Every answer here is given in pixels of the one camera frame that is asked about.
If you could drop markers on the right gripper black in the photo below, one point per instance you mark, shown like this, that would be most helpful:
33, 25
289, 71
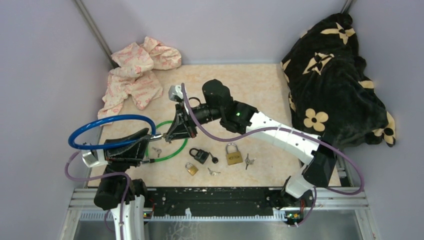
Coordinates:
179, 129

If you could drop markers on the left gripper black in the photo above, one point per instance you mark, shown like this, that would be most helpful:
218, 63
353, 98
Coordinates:
129, 155

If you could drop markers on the blue cable lock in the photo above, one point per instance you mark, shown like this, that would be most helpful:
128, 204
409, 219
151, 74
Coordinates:
71, 140

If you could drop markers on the green cable lock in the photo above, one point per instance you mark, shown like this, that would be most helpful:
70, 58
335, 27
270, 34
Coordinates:
150, 160

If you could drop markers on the black padlock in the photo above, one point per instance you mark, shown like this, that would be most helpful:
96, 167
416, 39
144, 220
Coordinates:
199, 155

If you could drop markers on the small brass padlock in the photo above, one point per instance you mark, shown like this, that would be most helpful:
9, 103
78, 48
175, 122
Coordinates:
191, 169

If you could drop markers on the black padlock key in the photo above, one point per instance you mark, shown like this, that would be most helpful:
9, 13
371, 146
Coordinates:
214, 159

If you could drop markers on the small padlock keys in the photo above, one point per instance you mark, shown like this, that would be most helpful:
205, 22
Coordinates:
212, 172

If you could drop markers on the large brass padlock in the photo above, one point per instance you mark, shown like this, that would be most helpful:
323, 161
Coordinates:
233, 155

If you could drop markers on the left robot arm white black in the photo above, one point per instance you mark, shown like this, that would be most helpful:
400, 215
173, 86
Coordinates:
117, 192

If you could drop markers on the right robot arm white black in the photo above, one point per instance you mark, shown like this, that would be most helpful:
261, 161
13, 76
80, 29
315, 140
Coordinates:
317, 155

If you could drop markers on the green lock keys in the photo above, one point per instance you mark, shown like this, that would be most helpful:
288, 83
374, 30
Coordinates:
158, 151

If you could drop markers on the pink patterned cloth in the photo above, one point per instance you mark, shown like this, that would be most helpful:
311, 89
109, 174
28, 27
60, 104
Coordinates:
135, 78

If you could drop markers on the keys of large padlock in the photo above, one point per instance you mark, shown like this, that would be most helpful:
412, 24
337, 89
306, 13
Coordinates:
249, 161

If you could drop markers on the black floral blanket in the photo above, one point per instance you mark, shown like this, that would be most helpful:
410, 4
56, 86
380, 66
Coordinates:
329, 93

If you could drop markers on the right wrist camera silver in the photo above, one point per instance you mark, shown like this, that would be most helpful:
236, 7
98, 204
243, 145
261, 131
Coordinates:
175, 93

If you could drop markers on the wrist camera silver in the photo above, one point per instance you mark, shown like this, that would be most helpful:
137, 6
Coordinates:
94, 158
175, 93

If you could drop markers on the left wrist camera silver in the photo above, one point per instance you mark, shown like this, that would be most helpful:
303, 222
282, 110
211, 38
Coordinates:
94, 158

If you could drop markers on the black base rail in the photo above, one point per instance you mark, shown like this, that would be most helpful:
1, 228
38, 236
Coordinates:
227, 203

